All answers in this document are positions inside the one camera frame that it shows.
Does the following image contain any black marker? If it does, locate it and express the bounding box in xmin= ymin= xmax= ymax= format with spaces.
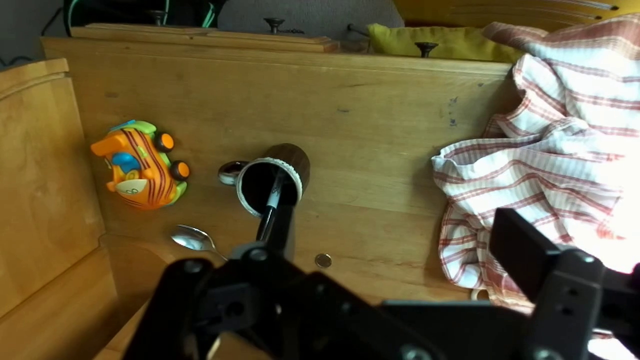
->
xmin=256 ymin=169 xmax=287 ymax=242

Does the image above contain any orange toy car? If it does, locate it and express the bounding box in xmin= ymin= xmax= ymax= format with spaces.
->
xmin=90 ymin=119 xmax=191 ymax=210

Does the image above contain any yellow cushion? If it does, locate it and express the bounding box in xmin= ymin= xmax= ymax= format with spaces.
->
xmin=367 ymin=22 xmax=525 ymax=64

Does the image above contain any silver metal spoon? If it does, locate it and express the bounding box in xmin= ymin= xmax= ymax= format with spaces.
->
xmin=170 ymin=224 xmax=229 ymax=262

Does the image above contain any brown cup with white rim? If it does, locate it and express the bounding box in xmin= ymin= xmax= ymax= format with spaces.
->
xmin=235 ymin=143 xmax=311 ymax=218

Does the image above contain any wooden side cabinet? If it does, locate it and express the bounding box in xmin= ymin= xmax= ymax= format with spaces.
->
xmin=0 ymin=58 xmax=123 ymax=360

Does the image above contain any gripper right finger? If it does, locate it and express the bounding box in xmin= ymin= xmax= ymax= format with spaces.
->
xmin=489 ymin=207 xmax=640 ymax=360

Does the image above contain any red striped white cloth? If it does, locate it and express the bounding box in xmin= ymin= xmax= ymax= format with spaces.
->
xmin=431 ymin=14 xmax=640 ymax=360

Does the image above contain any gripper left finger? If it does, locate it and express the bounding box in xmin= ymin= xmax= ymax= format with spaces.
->
xmin=122 ymin=191 xmax=443 ymax=360

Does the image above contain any black bag with green trim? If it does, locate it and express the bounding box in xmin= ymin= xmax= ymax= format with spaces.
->
xmin=62 ymin=0 xmax=228 ymax=29

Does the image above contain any grey upholstered seat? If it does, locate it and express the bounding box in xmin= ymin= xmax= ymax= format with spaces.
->
xmin=216 ymin=0 xmax=406 ymax=40

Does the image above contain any wooden drawer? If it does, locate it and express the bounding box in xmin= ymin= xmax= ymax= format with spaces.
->
xmin=70 ymin=22 xmax=342 ymax=54

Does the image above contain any yellow wooden furniture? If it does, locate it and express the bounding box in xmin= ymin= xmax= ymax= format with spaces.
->
xmin=394 ymin=0 xmax=640 ymax=32

